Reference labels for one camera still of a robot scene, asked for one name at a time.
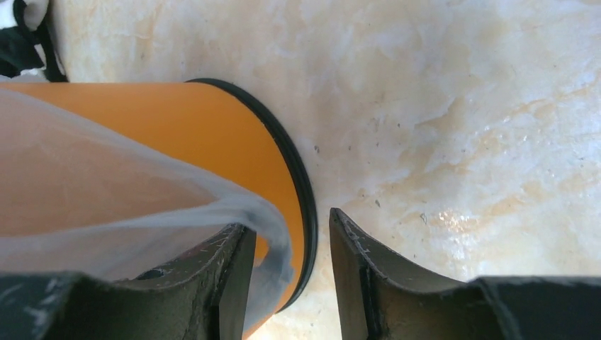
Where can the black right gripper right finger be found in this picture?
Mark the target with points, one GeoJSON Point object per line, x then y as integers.
{"type": "Point", "coordinates": [383, 295]}

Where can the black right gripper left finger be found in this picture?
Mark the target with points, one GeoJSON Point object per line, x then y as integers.
{"type": "Point", "coordinates": [200, 295]}

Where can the black white striped cloth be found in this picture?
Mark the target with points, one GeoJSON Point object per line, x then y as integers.
{"type": "Point", "coordinates": [26, 43]}

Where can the translucent blue plastic bag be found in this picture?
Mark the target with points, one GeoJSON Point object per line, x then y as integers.
{"type": "Point", "coordinates": [94, 187]}

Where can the orange trash bin gold rim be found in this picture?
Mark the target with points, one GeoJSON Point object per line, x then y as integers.
{"type": "Point", "coordinates": [202, 126]}

